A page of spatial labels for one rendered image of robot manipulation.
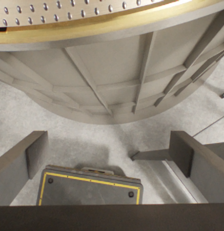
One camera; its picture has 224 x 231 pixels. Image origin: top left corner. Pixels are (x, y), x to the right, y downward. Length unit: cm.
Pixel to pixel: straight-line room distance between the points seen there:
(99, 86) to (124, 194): 74
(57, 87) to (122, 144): 86
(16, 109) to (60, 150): 60
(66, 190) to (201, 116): 122
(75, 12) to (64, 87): 44
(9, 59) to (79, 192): 91
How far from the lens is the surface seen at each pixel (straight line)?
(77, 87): 71
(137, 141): 142
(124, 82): 68
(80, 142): 149
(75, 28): 33
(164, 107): 146
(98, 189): 116
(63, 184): 122
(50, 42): 35
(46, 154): 17
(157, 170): 115
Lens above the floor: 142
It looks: 79 degrees down
